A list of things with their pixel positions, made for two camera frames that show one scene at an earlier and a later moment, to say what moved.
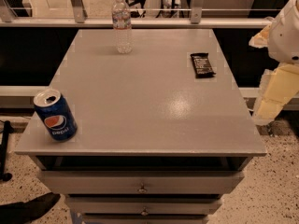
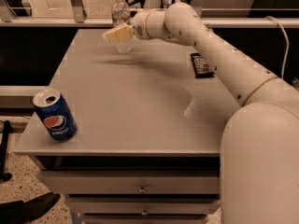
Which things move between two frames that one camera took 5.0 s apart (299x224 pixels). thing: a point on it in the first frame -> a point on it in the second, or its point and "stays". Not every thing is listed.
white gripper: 286,36 -> 138,26
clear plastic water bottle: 122,25 stays
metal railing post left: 77,3 stays
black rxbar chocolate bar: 203,67 stays
